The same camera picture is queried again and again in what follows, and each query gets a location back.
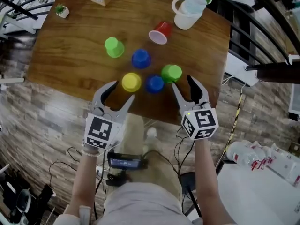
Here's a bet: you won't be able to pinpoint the blue paper cup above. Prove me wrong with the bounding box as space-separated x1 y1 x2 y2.
131 48 151 69
145 74 165 94

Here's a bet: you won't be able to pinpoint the pale blue plant vase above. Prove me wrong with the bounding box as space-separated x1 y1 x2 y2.
181 0 207 15

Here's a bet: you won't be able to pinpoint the small black monitor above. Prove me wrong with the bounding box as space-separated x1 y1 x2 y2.
107 150 149 171

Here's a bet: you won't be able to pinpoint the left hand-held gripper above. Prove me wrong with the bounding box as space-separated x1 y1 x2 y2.
82 80 136 150

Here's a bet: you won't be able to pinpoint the black round stand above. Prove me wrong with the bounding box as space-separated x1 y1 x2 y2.
179 171 203 217

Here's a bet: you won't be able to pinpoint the pack of water bottles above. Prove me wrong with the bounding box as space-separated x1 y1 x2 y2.
225 139 275 171

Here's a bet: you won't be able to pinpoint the red paper cup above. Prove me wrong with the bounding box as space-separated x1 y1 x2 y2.
148 20 173 45

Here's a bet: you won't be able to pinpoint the white bead bracelet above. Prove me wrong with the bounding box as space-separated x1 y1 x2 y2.
81 147 99 158

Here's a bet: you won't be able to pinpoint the dark wooden post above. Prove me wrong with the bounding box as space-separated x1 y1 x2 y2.
247 63 300 84

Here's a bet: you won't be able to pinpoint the green paper cup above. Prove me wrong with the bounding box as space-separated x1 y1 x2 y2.
160 64 183 84
104 37 125 59

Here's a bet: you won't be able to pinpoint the person's beige trousers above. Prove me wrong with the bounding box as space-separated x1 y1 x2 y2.
116 113 183 197

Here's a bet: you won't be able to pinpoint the grey black chair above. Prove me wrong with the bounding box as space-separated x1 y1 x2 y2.
8 183 56 225

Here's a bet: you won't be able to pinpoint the person's light shirt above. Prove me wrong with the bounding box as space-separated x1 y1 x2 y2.
52 181 193 225

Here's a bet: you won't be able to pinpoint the small potted plant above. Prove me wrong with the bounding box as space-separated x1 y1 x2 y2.
55 3 70 19

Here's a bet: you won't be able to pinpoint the white pitcher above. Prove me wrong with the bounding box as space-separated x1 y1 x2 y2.
171 0 207 30

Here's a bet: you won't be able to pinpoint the yellow black striped tape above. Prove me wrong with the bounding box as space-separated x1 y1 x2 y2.
222 93 242 159

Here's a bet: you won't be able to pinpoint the grey wristband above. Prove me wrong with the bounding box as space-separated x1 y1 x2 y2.
82 142 99 151

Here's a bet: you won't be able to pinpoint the person's white shoe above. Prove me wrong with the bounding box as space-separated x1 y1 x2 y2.
146 126 165 155

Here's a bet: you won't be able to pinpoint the white base panel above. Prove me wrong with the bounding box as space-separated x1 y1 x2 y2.
225 52 259 87

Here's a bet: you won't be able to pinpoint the person's left forearm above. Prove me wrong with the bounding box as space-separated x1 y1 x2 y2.
64 149 99 218

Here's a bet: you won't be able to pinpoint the yellow paper cup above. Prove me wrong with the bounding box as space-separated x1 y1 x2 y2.
121 72 143 93

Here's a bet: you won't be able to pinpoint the white table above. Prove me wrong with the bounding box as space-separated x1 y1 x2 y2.
217 157 300 225

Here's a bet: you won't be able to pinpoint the black monitor mount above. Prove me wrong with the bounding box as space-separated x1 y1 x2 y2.
106 170 132 188

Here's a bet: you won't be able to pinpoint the pile of white packets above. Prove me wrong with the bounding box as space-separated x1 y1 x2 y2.
250 140 300 188

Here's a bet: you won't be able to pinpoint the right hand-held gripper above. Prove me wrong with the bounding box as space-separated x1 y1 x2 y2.
171 75 220 141

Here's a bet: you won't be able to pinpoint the person's right forearm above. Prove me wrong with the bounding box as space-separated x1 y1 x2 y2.
193 136 235 225

